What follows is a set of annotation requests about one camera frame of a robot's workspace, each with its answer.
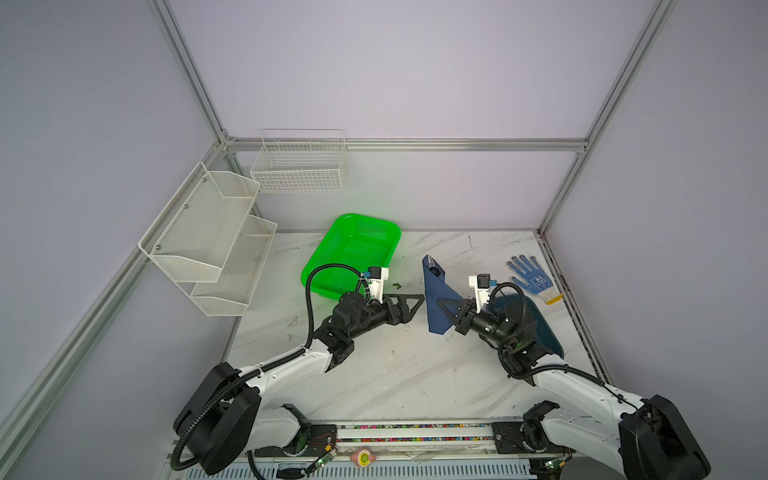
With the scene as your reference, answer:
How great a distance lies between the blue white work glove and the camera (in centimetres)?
103

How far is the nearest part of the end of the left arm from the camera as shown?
62 centimetres

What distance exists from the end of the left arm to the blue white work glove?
0.53m
